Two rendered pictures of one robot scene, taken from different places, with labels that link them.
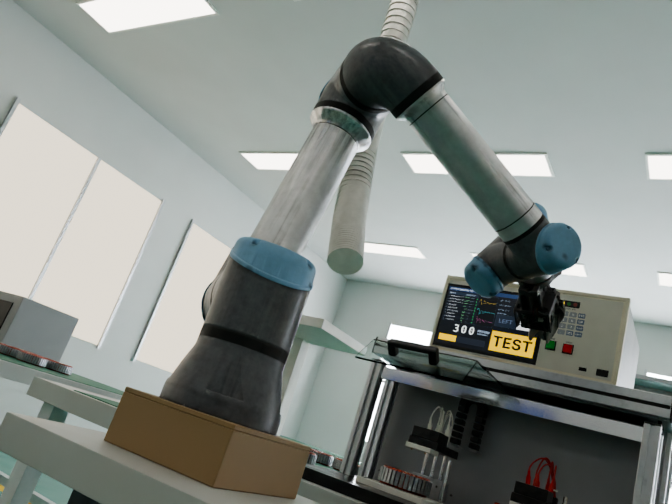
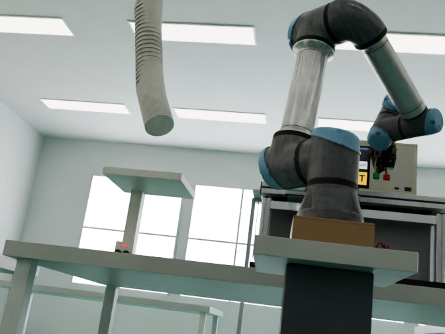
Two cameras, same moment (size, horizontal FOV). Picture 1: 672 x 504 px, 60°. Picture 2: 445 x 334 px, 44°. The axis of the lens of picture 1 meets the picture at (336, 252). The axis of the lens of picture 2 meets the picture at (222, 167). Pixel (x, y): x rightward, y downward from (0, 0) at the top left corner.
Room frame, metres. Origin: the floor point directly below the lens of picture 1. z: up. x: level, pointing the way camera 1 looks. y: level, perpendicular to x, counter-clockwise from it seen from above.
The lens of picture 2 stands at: (-0.25, 0.85, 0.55)
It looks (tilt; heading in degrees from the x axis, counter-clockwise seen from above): 16 degrees up; 334
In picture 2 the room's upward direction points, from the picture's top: 8 degrees clockwise
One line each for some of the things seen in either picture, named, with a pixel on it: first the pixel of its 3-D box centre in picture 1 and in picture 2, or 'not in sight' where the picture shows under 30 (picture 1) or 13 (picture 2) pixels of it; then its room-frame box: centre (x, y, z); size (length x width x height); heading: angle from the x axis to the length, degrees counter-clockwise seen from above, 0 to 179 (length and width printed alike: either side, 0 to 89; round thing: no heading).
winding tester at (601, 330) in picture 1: (538, 348); (352, 179); (1.49, -0.59, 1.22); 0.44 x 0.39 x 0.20; 55
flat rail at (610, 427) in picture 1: (496, 400); (351, 212); (1.32, -0.45, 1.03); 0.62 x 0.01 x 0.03; 55
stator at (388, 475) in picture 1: (404, 480); not in sight; (1.30, -0.29, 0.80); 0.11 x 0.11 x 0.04
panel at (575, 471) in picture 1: (502, 457); (346, 248); (1.44, -0.54, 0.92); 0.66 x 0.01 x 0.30; 55
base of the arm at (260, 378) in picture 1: (232, 377); (330, 205); (0.76, 0.07, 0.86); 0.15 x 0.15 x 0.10
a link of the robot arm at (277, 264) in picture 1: (262, 292); (332, 157); (0.77, 0.08, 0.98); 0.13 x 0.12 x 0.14; 15
